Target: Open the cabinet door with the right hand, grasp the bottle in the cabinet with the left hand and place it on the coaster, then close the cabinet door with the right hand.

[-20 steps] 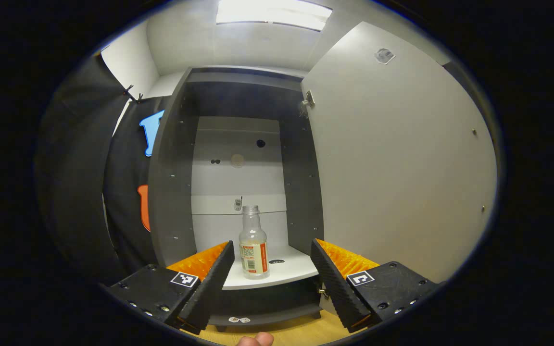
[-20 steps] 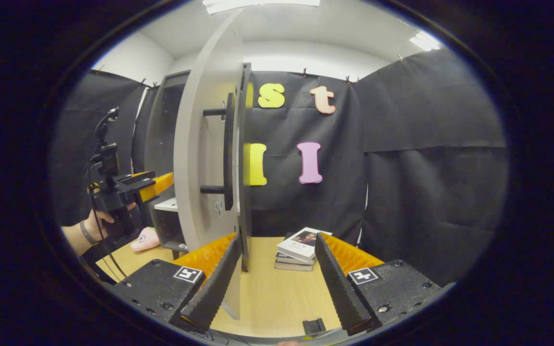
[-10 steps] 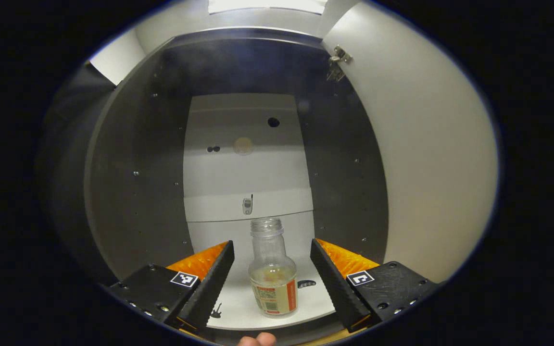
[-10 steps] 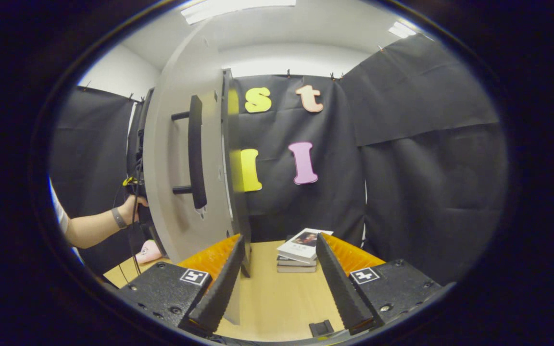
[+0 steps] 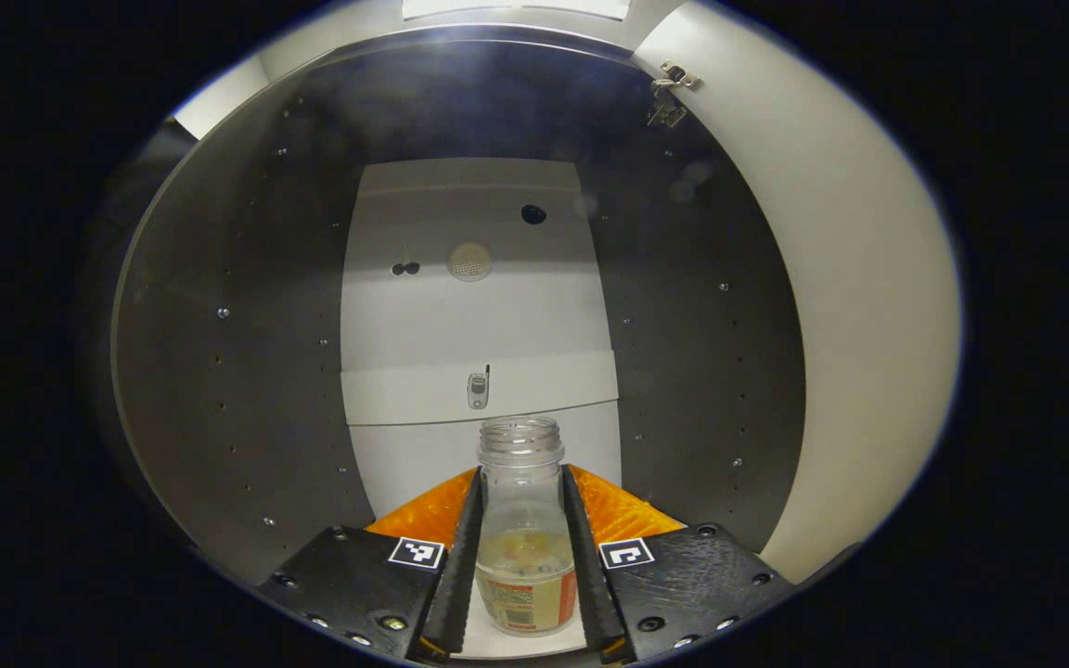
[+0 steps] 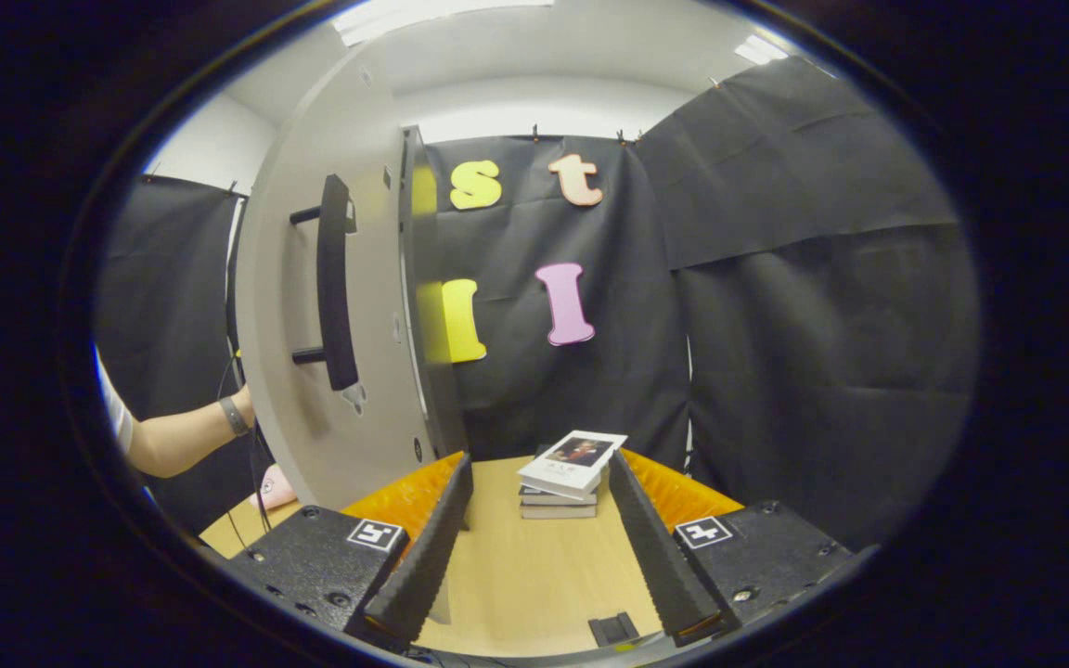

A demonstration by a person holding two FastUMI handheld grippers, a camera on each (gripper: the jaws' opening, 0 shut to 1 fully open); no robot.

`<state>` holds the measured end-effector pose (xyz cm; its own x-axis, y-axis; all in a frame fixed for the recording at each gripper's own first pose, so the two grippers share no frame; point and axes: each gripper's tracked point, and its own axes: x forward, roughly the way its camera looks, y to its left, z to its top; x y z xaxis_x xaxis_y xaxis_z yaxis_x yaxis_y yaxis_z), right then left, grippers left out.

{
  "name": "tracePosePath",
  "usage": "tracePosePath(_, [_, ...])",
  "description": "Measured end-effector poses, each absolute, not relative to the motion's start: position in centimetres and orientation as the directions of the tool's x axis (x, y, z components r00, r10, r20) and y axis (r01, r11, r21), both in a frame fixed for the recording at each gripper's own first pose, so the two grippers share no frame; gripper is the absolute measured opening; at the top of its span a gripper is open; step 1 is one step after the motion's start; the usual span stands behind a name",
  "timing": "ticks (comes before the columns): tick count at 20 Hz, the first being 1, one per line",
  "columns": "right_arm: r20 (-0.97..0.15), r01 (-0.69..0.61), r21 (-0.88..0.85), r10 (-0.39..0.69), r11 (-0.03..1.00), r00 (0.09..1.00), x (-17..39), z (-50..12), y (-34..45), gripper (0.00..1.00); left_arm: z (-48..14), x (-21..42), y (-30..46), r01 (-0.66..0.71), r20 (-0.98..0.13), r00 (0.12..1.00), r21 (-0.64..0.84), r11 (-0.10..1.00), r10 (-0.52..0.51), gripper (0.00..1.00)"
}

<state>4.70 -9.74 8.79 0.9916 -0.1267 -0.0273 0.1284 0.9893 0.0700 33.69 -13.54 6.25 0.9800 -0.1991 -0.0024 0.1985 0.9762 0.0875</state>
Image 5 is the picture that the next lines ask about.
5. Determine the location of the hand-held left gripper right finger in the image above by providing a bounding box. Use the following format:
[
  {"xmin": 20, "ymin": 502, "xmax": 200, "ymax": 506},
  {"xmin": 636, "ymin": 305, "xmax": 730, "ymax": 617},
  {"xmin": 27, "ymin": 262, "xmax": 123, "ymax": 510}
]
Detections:
[{"xmin": 560, "ymin": 464, "xmax": 800, "ymax": 664}]

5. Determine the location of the clear glass bottle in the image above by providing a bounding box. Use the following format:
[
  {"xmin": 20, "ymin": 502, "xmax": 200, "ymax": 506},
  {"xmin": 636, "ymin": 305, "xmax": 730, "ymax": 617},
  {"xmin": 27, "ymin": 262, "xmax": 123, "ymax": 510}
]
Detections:
[{"xmin": 476, "ymin": 415, "xmax": 582, "ymax": 638}]

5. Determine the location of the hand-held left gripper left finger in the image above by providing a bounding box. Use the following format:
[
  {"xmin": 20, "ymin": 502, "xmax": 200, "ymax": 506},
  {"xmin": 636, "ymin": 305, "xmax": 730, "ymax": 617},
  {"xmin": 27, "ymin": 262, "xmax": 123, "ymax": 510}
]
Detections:
[{"xmin": 256, "ymin": 467, "xmax": 484, "ymax": 664}]

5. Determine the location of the light grey cabinet door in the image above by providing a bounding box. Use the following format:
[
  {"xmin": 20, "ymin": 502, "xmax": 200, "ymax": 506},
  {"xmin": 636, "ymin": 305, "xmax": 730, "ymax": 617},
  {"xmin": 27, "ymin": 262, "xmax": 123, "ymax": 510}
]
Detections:
[{"xmin": 629, "ymin": 0, "xmax": 964, "ymax": 587}]

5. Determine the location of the long ceiling light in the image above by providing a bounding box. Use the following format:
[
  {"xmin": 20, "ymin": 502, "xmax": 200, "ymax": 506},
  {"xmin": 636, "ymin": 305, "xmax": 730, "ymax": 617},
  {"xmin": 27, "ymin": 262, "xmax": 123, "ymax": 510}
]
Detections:
[{"xmin": 402, "ymin": 0, "xmax": 633, "ymax": 21}]

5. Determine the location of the metal cabinet hinge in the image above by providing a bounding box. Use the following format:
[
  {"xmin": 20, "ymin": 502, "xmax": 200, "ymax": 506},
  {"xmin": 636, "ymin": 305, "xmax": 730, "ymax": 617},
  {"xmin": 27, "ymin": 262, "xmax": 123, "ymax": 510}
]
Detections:
[{"xmin": 648, "ymin": 59, "xmax": 704, "ymax": 129}]

